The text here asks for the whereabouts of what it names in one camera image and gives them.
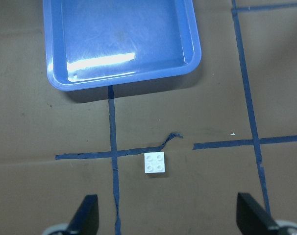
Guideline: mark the white block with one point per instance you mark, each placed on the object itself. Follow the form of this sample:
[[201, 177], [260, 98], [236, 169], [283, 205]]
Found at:
[[154, 162]]

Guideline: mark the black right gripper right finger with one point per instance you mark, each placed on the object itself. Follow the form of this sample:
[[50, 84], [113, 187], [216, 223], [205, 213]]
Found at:
[[252, 219]]

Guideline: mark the blue plastic tray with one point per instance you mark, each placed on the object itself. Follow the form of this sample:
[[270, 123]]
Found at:
[[98, 43]]

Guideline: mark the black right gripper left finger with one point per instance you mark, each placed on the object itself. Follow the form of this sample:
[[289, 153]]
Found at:
[[86, 219]]

